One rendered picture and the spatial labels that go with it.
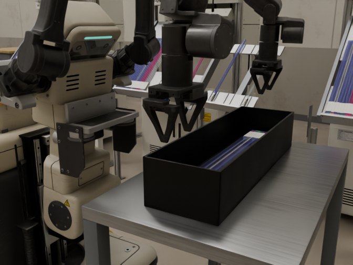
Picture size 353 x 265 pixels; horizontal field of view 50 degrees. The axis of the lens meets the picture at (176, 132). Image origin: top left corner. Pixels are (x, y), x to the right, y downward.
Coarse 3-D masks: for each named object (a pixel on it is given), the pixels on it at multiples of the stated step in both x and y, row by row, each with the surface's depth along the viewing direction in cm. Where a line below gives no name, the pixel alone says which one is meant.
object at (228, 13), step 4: (216, 8) 270; (220, 8) 269; (224, 8) 267; (228, 8) 265; (208, 12) 272; (212, 12) 269; (216, 12) 268; (220, 12) 266; (224, 12) 264; (228, 12) 263; (232, 12) 265; (224, 16) 262; (228, 16) 261; (232, 16) 266
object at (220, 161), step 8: (248, 136) 115; (256, 136) 115; (232, 144) 107; (240, 144) 107; (248, 144) 108; (224, 152) 100; (232, 152) 100; (240, 152) 100; (216, 160) 95; (224, 160) 95; (208, 168) 89; (216, 168) 89
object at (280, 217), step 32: (288, 160) 108; (320, 160) 108; (128, 192) 87; (256, 192) 87; (288, 192) 87; (320, 192) 87; (96, 224) 80; (128, 224) 75; (160, 224) 74; (192, 224) 74; (224, 224) 74; (256, 224) 74; (288, 224) 74; (320, 224) 79; (96, 256) 82; (224, 256) 66; (256, 256) 63; (288, 256) 63
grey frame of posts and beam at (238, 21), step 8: (216, 0) 266; (224, 0) 263; (232, 0) 260; (240, 0) 259; (240, 8) 261; (240, 16) 263; (240, 24) 265; (240, 32) 267; (240, 40) 269; (240, 56) 273; (232, 80) 277; (232, 88) 278; (200, 120) 241; (112, 136) 290; (120, 160) 296; (120, 168) 298; (120, 176) 299
